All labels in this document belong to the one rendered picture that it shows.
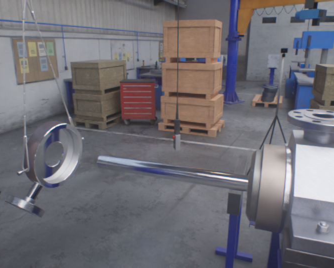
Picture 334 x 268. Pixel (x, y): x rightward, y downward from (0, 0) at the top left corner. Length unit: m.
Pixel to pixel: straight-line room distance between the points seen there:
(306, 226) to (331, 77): 4.45
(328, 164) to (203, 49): 4.40
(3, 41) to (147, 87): 2.91
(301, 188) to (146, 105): 5.06
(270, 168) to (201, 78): 4.28
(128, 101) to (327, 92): 3.72
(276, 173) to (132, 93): 4.99
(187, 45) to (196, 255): 3.86
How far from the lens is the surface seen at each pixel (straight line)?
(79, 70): 6.11
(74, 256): 2.65
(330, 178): 1.11
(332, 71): 5.35
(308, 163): 1.12
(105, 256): 2.58
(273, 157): 1.18
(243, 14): 8.50
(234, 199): 1.69
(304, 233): 1.03
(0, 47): 6.41
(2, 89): 6.39
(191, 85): 5.39
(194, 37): 5.37
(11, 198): 1.60
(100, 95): 5.83
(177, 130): 2.10
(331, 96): 5.41
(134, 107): 5.96
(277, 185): 1.14
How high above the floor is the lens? 1.68
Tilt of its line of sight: 18 degrees down
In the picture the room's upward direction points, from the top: straight up
